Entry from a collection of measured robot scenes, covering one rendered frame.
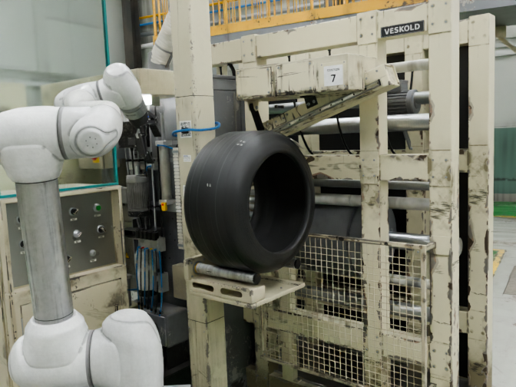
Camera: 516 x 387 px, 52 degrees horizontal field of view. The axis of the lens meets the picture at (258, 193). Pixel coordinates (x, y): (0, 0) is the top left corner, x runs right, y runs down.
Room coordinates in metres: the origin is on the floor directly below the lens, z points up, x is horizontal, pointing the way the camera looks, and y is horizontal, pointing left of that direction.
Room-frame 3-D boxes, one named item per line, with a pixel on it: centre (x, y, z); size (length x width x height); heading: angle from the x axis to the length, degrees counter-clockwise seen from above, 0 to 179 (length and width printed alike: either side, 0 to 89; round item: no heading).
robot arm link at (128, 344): (1.42, 0.37, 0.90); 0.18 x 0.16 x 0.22; 96
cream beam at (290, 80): (2.45, -0.23, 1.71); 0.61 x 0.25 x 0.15; 50
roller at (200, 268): (2.19, 0.15, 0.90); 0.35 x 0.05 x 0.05; 50
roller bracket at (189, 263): (2.41, 0.20, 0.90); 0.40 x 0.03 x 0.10; 140
